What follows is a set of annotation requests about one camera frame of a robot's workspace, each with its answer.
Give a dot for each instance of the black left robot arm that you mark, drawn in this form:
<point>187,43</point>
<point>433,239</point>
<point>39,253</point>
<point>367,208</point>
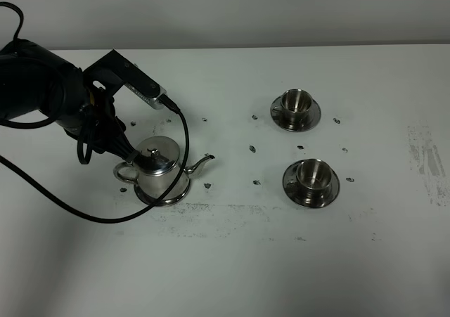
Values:
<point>33,78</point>

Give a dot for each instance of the far stainless steel saucer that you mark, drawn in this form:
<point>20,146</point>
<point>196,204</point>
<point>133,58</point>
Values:
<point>309,122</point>

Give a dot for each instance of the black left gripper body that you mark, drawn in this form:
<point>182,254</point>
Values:
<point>100,107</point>

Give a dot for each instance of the near stainless steel saucer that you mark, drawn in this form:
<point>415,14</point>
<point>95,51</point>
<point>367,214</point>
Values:
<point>319,202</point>

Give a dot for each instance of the steel teapot saucer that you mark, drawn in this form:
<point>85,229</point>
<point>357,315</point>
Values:
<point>167,201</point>

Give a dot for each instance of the near stainless steel teacup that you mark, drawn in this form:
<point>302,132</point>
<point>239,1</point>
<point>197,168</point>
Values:
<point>310,178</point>

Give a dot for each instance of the stainless steel saucer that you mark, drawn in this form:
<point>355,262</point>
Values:
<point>319,202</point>
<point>309,122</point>

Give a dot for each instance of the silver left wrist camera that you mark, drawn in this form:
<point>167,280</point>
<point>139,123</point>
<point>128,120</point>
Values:
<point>113,71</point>

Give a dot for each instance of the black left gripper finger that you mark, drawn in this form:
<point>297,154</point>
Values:
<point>110,138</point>

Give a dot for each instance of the far stainless steel teacup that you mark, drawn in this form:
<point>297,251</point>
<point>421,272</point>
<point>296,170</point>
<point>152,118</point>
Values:
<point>292,107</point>

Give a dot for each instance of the stainless steel teapot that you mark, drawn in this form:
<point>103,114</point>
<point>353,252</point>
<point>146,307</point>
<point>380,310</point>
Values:
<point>156,166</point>

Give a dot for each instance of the stainless steel teacup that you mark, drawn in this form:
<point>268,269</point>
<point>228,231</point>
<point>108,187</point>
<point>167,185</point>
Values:
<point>310,178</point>
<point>292,107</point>

